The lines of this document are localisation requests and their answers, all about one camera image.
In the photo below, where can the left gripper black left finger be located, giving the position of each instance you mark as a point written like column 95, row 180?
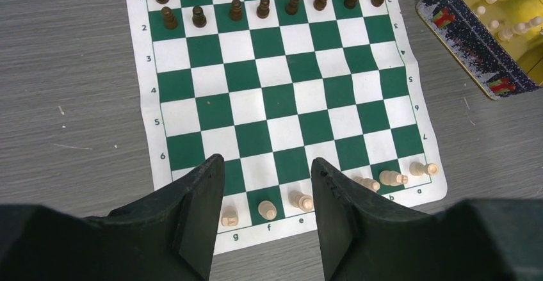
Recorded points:
column 169, row 234

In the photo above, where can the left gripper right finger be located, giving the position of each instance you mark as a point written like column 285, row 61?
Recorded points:
column 364, row 236

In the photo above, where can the gold metal tin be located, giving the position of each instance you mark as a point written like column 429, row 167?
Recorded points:
column 497, row 42

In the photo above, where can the green white chess board mat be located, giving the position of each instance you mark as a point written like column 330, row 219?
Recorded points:
column 271, row 85

